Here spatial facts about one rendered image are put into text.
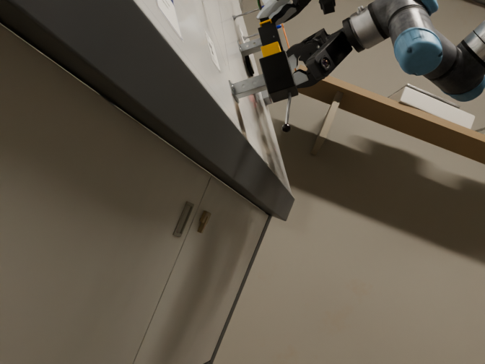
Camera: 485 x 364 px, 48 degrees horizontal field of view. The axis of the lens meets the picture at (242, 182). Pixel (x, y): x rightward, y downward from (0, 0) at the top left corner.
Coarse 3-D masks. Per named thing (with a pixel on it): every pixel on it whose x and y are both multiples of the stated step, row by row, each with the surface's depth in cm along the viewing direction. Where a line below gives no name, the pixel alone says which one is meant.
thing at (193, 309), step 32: (224, 192) 96; (192, 224) 86; (224, 224) 104; (256, 224) 129; (192, 256) 92; (224, 256) 112; (192, 288) 99; (224, 288) 123; (160, 320) 88; (192, 320) 107; (224, 320) 135; (160, 352) 95; (192, 352) 116
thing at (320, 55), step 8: (328, 40) 105; (336, 40) 105; (344, 40) 106; (320, 48) 103; (328, 48) 103; (336, 48) 104; (344, 48) 106; (352, 48) 107; (312, 56) 102; (320, 56) 101; (328, 56) 103; (336, 56) 104; (344, 56) 106; (312, 64) 101; (320, 64) 101; (328, 64) 102; (336, 64) 104; (312, 72) 102; (320, 72) 101; (328, 72) 102
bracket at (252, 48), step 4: (252, 40) 118; (256, 40) 118; (260, 40) 118; (240, 44) 119; (244, 44) 119; (248, 44) 118; (252, 44) 118; (256, 44) 118; (260, 44) 118; (240, 48) 118; (244, 48) 118; (248, 48) 118; (252, 48) 118; (256, 48) 118; (260, 48) 119; (244, 52) 119; (248, 52) 119; (252, 52) 119; (244, 56) 121
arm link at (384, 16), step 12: (384, 0) 101; (396, 0) 99; (408, 0) 97; (420, 0) 98; (432, 0) 97; (372, 12) 102; (384, 12) 100; (432, 12) 100; (384, 24) 101; (384, 36) 103
